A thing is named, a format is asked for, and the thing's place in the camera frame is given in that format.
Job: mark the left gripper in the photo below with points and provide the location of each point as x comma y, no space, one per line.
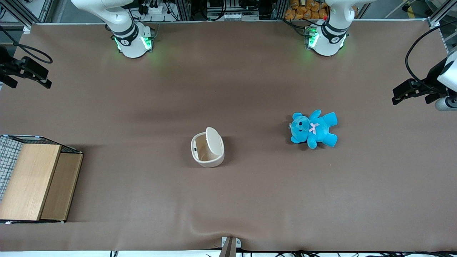
431,79

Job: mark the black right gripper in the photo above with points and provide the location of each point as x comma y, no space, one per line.
8,67

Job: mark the beige trash can body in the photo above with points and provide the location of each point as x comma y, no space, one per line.
209,162

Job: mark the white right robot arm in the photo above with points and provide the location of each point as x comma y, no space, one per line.
128,35

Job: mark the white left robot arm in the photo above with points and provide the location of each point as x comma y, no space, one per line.
330,37

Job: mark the wooden shelf box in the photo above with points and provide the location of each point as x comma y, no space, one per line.
32,182

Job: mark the blue teddy bear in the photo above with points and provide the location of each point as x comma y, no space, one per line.
317,128

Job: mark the orange plush toys pile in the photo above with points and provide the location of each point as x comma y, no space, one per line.
303,10

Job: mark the white power strip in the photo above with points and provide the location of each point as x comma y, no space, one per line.
153,9

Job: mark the brown table mat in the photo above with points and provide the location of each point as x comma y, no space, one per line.
228,89

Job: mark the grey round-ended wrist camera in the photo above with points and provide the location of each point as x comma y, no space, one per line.
446,104

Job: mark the aluminium frame post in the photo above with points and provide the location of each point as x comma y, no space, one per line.
21,14
437,14

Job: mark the grey metal clamp bracket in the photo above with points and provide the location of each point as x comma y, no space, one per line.
230,246

